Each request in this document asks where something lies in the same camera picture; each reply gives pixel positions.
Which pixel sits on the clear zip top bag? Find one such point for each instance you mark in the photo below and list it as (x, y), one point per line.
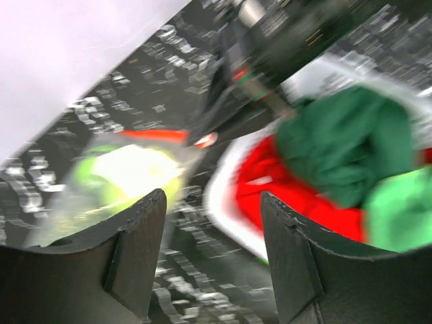
(65, 215)

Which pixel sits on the dark green cloth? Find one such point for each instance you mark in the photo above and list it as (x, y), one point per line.
(343, 144)

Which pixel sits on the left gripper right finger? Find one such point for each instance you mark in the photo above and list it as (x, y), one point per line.
(320, 276)

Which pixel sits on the green fake cabbage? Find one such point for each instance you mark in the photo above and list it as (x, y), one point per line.
(108, 179)

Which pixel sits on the red cloth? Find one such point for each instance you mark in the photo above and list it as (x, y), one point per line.
(263, 170)

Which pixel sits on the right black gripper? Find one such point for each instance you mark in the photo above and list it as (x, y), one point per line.
(274, 43)

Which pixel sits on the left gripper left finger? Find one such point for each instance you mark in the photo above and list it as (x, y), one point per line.
(103, 274)

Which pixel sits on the light green towel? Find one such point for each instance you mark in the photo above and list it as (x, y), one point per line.
(398, 211)

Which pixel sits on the white basket with cloths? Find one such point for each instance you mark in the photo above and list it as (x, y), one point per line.
(411, 85)

